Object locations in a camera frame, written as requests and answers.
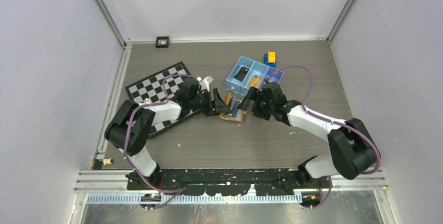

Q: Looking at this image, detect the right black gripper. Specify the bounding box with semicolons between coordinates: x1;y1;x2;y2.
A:
237;87;275;121

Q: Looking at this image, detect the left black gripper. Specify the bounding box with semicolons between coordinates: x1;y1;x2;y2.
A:
189;88;230;116

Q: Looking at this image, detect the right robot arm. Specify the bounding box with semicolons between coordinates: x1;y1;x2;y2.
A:
238;82;381;188

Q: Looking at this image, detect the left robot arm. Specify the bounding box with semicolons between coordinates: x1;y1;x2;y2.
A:
104;77;231;190

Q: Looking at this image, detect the orange item in tray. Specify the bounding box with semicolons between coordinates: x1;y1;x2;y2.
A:
248;75;263;89

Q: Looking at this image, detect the black item in tray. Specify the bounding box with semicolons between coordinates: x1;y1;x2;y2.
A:
234;66;249;82

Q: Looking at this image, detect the blue compartment tray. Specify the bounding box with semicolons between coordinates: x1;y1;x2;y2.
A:
226;56;284;96

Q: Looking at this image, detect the blue orange toy block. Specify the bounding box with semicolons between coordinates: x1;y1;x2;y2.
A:
263;51;276;68

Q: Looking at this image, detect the black white chessboard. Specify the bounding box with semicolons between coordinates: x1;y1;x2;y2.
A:
125;62;202;138

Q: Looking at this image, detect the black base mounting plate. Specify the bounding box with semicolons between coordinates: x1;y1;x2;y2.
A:
126;168;329;196

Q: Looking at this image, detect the small black square device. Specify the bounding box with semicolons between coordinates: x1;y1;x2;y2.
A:
155;36;170;48

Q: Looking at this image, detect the small beige peg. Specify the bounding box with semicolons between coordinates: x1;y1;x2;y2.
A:
102;158;113;166

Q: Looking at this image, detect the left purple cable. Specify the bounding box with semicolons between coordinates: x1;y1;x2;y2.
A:
123;74;202;210

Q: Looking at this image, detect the aluminium frame rail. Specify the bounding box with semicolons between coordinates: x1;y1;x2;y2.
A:
74;170;132;193

